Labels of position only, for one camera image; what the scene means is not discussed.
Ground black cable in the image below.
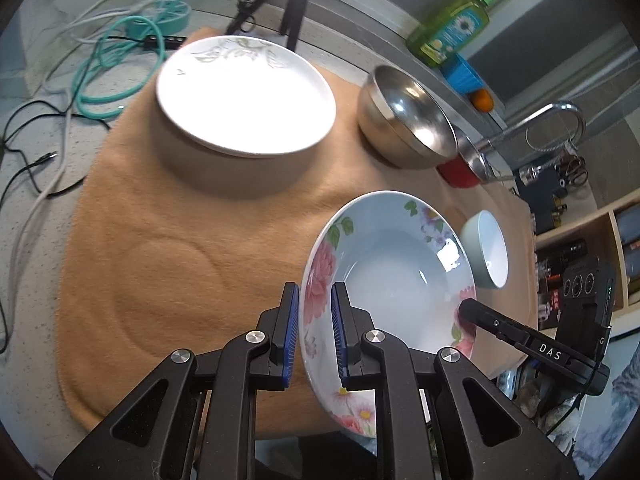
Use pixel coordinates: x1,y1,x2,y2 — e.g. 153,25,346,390
0,100,113,356

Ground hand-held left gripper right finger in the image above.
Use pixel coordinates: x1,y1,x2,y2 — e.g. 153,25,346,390
331,281,581,480

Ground green dish soap bottle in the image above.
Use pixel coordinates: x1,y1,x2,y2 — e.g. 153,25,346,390
406,0,508,68

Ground pale green bowl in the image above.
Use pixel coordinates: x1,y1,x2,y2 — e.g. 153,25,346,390
460,210,510,290

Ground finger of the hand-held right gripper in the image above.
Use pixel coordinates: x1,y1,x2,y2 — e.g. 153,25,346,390
457,298,539,354

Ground grey patterned cloth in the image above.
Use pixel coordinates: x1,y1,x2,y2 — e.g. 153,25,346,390
495,330,640,466

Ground blue plastic container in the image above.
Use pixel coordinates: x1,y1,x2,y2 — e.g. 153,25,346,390
442,54,483,96

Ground white cable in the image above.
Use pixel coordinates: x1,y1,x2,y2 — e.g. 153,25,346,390
10,2,151,281

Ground red bowl steel interior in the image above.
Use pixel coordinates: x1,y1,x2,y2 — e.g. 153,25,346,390
437,127,493,188

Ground large steel bowl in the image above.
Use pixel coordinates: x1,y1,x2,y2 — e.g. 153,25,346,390
357,65,460,170

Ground white plate grey leaf print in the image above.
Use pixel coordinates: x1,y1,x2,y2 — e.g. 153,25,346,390
156,36,337,157

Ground teal cable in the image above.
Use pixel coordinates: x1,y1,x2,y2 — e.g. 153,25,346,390
72,0,236,121

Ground black tripod legs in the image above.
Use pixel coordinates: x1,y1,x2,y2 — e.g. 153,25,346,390
225,0,261,36
225,0,321,53

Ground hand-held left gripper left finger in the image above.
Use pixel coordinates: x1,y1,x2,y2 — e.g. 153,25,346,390
52,282,301,480

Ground chrome faucet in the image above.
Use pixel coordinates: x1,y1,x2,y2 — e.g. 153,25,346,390
475,101,586,183

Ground black usb hub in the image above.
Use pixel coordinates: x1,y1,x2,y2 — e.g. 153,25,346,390
107,34,187,51

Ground orange towel mat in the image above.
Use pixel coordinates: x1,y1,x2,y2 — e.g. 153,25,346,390
57,27,538,433

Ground floral print plate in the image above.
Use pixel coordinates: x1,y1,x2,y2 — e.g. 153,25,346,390
300,190,480,443

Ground black utensil holder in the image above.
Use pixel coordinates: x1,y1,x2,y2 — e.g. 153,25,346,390
517,167,568,233

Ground scissors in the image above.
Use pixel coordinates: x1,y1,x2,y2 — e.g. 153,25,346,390
555,155,591,188

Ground wooden shelf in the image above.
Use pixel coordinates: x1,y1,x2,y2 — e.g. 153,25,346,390
532,195,640,331

